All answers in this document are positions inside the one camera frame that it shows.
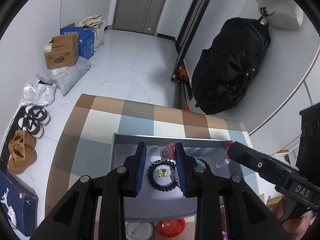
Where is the grey door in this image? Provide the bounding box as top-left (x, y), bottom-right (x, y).
top-left (113, 0), bottom-right (166, 36)

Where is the black tripod stand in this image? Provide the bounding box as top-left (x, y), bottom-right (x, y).
top-left (171, 0), bottom-right (210, 109)

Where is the white tote bag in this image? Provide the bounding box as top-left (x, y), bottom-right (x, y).
top-left (77, 14), bottom-right (107, 51)

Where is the right hand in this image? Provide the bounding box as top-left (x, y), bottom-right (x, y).
top-left (272, 197), bottom-right (312, 240)

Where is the black white slipper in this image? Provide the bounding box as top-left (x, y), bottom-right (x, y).
top-left (25, 105), bottom-right (51, 126)
top-left (18, 116), bottom-right (44, 139)

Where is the black white slipper far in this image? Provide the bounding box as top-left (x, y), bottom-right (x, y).
top-left (25, 105), bottom-right (51, 126)

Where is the black large bag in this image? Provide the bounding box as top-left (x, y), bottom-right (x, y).
top-left (191, 17), bottom-right (271, 115)

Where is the checkered cloth mat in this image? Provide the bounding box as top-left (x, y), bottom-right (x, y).
top-left (44, 94), bottom-right (252, 214)

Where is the white round badge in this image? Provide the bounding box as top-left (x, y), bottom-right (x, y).
top-left (125, 222), bottom-right (153, 240)

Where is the black white slipper near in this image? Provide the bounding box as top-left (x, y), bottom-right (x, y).
top-left (18, 116), bottom-right (44, 139)

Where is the red China badge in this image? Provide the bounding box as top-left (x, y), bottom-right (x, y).
top-left (157, 218), bottom-right (185, 238)

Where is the blue cardboard box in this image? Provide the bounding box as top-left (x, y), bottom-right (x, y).
top-left (60, 27), bottom-right (94, 60)

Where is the black bead bracelet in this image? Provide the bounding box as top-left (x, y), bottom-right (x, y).
top-left (146, 160), bottom-right (179, 192)
top-left (196, 157), bottom-right (213, 171)

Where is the grey plastic parcel bag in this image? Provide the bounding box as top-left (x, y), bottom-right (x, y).
top-left (36, 56), bottom-right (91, 96)

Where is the dark blue shoe box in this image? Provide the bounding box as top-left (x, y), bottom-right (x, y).
top-left (0, 169), bottom-right (38, 237)

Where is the white plastic parcel bag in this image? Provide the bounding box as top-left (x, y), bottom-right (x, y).
top-left (20, 83), bottom-right (56, 107)

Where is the brown cardboard box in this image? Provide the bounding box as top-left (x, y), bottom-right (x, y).
top-left (43, 33), bottom-right (79, 69)

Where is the grey cardboard box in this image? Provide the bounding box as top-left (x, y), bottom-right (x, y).
top-left (109, 132), bottom-right (234, 223)

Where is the brown suede boot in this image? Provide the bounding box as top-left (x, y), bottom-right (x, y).
top-left (8, 130), bottom-right (37, 174)

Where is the green bead charm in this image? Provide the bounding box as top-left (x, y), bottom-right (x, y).
top-left (157, 168), bottom-right (171, 178)

